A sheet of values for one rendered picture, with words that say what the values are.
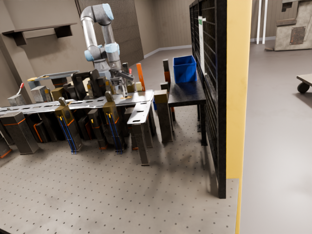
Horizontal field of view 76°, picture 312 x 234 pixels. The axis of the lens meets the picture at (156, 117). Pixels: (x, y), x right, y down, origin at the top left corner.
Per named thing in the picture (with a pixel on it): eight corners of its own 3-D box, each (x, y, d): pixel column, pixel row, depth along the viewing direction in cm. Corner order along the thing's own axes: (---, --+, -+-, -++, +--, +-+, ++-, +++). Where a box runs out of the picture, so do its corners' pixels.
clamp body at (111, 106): (113, 155, 135) (99, 109, 120) (118, 145, 145) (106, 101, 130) (122, 154, 134) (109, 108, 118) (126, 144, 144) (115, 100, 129)
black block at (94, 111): (97, 152, 141) (85, 115, 128) (102, 144, 150) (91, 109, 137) (104, 152, 140) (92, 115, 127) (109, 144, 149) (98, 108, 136)
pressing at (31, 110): (-22, 120, 154) (-23, 118, 153) (1, 107, 174) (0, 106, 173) (152, 102, 131) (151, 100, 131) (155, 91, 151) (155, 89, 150)
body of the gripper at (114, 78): (115, 83, 145) (110, 67, 140) (126, 82, 143) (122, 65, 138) (112, 87, 138) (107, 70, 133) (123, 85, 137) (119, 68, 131)
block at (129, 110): (132, 152, 134) (122, 115, 122) (135, 143, 145) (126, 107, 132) (142, 152, 133) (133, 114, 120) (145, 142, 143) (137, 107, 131)
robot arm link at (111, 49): (115, 42, 133) (116, 43, 126) (120, 59, 138) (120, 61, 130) (104, 44, 132) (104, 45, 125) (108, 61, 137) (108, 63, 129)
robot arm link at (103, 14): (104, 52, 200) (89, 2, 150) (119, 49, 202) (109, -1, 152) (106, 61, 196) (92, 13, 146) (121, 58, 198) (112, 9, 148)
